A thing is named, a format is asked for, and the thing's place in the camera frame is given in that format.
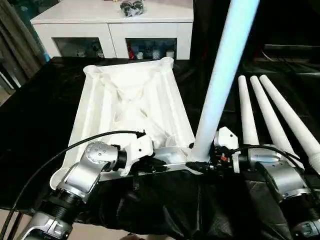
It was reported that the white plastic table leg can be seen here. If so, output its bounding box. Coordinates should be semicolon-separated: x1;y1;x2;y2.
237;74;261;146
258;74;320;176
189;0;261;164
249;74;305;167

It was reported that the grey curtain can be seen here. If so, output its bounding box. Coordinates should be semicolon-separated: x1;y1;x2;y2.
0;0;50;90

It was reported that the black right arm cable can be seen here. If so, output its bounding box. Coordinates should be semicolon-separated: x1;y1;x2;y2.
223;145;320;201

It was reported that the clear bag of dark parts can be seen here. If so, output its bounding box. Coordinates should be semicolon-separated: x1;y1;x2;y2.
119;0;145;18

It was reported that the black work mat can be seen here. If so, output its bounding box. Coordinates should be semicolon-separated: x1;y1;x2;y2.
0;56;320;240

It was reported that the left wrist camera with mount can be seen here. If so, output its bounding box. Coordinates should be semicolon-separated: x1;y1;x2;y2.
115;135;155;179

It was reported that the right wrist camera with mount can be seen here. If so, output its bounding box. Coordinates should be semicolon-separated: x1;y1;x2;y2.
213;126;241;174

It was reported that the black low shelf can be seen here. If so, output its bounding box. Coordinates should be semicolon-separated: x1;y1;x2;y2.
261;43;320;61

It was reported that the white plastic table top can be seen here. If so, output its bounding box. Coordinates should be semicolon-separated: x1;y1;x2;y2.
49;56;201;191

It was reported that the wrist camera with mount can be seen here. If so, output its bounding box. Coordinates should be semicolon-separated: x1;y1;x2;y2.
213;126;241;174
115;135;155;179

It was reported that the white cabinet with glass doors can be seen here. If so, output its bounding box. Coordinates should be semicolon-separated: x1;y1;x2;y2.
30;0;195;61

